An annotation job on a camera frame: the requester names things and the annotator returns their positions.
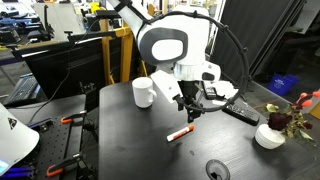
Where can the white ribbed vase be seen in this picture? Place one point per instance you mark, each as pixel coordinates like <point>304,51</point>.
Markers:
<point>269,137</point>

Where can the black keyboard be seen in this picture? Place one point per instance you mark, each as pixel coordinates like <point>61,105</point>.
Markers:
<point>21,90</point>

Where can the orange black clamp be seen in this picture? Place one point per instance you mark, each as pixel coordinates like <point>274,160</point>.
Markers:
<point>71,118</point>
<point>61,166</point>

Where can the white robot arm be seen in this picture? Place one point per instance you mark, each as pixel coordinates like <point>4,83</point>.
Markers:
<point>166,46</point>

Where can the orange white marker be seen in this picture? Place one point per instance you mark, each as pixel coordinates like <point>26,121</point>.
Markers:
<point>180,133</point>

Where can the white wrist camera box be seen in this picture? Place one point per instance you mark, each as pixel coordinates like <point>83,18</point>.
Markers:
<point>166,85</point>

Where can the wide black monitor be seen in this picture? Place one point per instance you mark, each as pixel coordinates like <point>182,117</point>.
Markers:
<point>56,68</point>

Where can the white crumpled paper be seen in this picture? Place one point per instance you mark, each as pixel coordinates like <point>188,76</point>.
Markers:
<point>228,90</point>

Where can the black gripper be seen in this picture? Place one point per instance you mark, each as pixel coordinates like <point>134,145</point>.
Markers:
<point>188,91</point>

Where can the grey remote control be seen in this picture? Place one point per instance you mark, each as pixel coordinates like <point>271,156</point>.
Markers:
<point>210,91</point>

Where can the dark red flower bouquet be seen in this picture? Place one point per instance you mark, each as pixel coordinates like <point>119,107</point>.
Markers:
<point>280,120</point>

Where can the white ceramic mug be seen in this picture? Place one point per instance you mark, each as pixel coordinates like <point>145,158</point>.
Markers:
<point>142,93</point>

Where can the black remote control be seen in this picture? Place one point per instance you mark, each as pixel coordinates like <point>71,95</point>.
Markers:
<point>241,114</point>

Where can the blue plastic bin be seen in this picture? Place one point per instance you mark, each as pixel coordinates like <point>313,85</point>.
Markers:
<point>282,84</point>

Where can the black folding partition screen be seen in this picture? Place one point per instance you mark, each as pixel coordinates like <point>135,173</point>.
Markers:
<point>263,30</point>

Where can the black perforated breadboard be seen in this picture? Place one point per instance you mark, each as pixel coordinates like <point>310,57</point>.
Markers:
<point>55,143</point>

